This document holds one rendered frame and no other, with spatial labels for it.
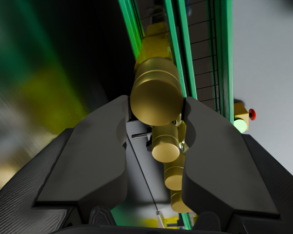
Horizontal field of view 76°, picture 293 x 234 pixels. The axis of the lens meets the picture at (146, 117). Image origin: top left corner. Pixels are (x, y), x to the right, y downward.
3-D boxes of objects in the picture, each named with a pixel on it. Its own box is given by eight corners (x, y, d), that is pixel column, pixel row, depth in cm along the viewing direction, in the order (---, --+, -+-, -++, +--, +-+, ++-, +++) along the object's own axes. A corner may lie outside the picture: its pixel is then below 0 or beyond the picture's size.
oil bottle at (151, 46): (142, 38, 42) (130, 71, 24) (167, 31, 41) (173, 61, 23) (148, 62, 45) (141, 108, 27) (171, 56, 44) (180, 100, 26)
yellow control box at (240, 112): (219, 105, 65) (225, 117, 59) (242, 100, 64) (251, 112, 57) (220, 121, 69) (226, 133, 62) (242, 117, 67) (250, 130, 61)
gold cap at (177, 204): (167, 178, 32) (169, 202, 28) (189, 175, 31) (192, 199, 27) (171, 190, 34) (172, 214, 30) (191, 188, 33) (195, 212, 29)
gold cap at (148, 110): (134, 55, 14) (126, 76, 11) (181, 56, 14) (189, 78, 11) (136, 97, 16) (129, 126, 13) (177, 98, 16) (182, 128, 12)
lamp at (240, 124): (229, 119, 59) (232, 125, 57) (244, 116, 58) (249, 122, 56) (229, 130, 62) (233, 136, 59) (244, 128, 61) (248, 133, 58)
